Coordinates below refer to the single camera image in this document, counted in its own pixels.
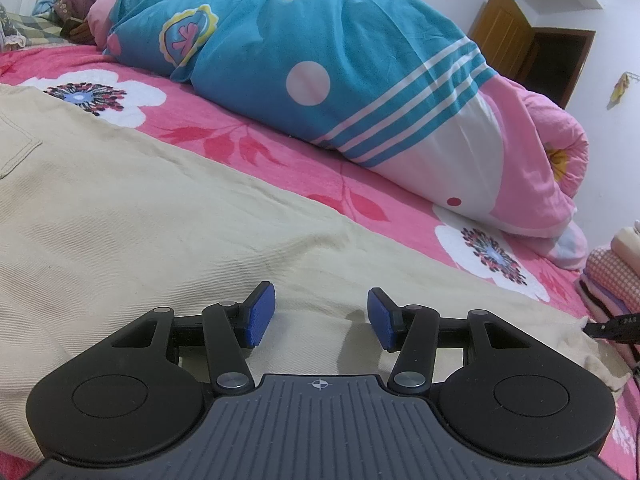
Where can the folded clothes stack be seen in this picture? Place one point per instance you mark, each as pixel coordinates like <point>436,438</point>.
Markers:
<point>609,284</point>

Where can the beige trousers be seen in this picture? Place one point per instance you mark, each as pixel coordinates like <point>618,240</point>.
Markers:
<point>100,224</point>

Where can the blue pink floral quilt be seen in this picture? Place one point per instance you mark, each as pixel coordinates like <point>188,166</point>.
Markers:
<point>392,85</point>

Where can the pink floral bed sheet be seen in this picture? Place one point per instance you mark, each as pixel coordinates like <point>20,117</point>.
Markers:
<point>173,114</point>

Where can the brown wooden door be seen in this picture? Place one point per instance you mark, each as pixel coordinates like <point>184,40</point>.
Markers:
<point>546,60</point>

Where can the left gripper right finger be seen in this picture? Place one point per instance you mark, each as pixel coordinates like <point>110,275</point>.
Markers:
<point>412,333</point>

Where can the wall sticker decoration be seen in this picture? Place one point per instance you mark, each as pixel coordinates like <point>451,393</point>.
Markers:
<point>619,90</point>

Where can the wall hook rack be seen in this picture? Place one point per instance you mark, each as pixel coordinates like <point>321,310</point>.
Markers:
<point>632,76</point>

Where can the patterned pillow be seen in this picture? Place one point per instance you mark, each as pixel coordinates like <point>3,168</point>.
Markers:
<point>19,32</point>

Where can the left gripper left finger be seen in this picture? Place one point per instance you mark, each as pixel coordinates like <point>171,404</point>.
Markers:
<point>229,328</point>

